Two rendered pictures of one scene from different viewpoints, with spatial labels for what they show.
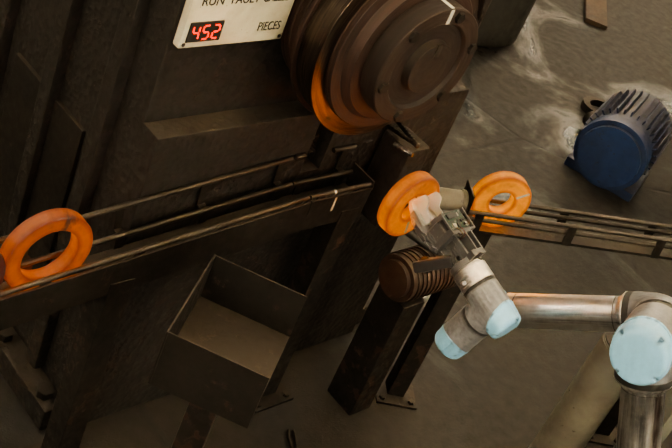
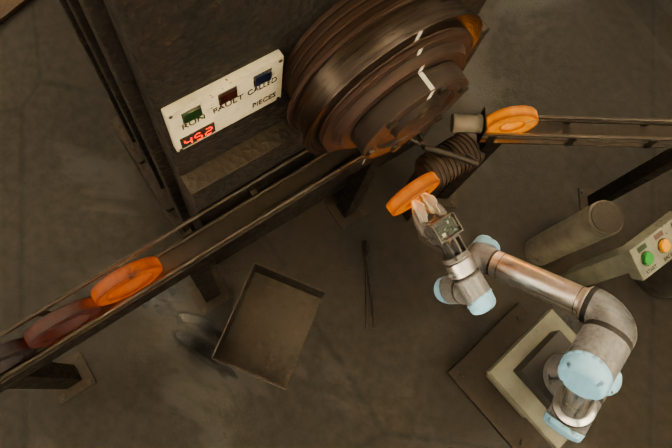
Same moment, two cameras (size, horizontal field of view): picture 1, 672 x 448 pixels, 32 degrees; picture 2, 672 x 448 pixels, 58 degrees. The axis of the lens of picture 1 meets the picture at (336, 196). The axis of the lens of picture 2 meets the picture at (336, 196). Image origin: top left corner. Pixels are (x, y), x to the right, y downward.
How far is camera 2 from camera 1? 1.55 m
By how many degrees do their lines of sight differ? 38
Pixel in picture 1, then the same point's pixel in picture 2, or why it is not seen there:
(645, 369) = (584, 392)
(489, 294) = (469, 289)
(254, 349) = (293, 316)
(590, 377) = (576, 232)
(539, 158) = not seen: outside the picture
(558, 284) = (585, 64)
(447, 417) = (478, 210)
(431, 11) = (408, 99)
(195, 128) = (224, 170)
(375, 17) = (352, 110)
